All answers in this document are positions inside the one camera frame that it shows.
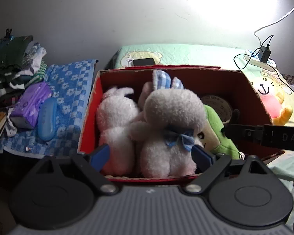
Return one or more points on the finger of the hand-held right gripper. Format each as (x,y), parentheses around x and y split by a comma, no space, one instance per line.
(242,132)

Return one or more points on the blue checkered towel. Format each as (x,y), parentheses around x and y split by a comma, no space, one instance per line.
(71,83)

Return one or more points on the pink plush teddy bear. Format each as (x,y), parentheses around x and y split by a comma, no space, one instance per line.
(115,127)

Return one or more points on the green plush toy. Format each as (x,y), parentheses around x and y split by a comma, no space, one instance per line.
(215,132)

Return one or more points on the purple tissue pack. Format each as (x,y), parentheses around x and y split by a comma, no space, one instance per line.
(31,102)

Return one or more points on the white plush rabbit blue bow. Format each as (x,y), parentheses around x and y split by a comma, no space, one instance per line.
(169,117)

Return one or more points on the pile of clothes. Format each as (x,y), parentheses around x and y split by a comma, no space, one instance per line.
(12,63)

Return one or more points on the red cardboard box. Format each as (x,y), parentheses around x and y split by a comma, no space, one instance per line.
(242,90)

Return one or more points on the white power strip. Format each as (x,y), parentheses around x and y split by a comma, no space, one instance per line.
(254,58)

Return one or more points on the black phone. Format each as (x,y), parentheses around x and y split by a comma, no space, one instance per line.
(144,61)

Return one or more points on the roll of tape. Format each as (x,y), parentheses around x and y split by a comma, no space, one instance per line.
(220,107)

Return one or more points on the yellow and pink plush toy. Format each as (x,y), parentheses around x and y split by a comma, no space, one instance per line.
(272,105)

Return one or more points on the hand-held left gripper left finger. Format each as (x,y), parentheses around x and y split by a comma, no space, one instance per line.
(99,156)

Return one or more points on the black charger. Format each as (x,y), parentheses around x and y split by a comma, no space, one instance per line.
(265,52)

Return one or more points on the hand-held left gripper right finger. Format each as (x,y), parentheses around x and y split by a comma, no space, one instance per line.
(203,158)

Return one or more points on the blue oval case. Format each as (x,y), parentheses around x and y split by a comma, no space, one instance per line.
(47,120)

